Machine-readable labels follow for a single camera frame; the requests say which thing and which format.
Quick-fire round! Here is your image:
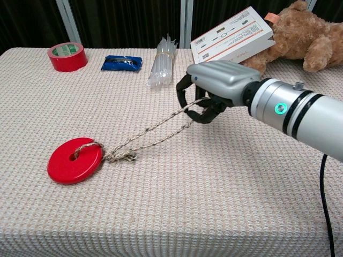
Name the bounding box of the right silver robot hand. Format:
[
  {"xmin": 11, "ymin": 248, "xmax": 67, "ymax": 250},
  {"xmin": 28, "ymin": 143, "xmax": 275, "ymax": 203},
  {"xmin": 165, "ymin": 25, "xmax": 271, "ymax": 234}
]
[{"xmin": 175, "ymin": 60, "xmax": 261, "ymax": 125}]

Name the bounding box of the beige braided rope loop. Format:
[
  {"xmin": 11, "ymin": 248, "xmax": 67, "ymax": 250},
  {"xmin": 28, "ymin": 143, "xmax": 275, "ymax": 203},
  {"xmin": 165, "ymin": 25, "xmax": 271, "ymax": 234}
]
[{"xmin": 73, "ymin": 97, "xmax": 211, "ymax": 163}]

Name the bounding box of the red disc with hole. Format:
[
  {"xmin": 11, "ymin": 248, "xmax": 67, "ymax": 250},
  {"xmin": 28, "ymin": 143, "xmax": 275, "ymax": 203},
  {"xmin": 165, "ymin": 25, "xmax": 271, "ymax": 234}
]
[{"xmin": 47, "ymin": 137, "xmax": 104, "ymax": 185}]

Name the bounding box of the white and orange cardboard box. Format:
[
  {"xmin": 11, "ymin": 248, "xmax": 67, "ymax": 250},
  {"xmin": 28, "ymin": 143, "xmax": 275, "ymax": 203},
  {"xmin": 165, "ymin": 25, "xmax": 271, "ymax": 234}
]
[{"xmin": 190, "ymin": 6, "xmax": 274, "ymax": 65}]

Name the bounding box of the bundle of clear glue sticks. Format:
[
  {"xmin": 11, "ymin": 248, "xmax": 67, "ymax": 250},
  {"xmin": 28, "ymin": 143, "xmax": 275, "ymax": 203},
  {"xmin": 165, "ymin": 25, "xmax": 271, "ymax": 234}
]
[{"xmin": 146, "ymin": 33, "xmax": 179, "ymax": 87}]

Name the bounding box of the brown teddy bear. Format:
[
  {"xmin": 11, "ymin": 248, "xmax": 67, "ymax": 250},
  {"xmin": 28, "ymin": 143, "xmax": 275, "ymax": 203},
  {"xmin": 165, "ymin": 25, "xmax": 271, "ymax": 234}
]
[{"xmin": 241, "ymin": 0, "xmax": 343, "ymax": 77}]

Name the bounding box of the blue plastic packet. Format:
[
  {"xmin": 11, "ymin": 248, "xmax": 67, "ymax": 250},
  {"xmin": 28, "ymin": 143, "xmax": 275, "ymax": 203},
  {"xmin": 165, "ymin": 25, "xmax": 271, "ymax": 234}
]
[{"xmin": 100, "ymin": 55, "xmax": 144, "ymax": 73}]

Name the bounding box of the beige woven tablecloth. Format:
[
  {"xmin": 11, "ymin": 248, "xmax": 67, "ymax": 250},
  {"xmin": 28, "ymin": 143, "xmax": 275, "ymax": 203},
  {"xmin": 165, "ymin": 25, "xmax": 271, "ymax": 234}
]
[{"xmin": 0, "ymin": 47, "xmax": 343, "ymax": 257}]

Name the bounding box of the dark curtain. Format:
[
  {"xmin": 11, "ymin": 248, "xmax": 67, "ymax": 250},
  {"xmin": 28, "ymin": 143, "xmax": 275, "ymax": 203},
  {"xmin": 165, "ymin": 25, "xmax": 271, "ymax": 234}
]
[{"xmin": 0, "ymin": 0, "xmax": 343, "ymax": 56}]

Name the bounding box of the red tape roll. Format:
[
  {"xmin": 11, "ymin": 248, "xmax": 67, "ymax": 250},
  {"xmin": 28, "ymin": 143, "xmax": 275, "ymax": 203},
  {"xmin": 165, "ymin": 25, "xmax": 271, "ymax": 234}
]
[{"xmin": 47, "ymin": 42, "xmax": 89, "ymax": 73}]

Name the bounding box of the black cable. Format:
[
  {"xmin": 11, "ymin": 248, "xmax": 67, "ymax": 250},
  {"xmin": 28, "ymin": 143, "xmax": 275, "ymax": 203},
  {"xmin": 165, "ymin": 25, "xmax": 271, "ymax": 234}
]
[{"xmin": 319, "ymin": 154, "xmax": 336, "ymax": 257}]

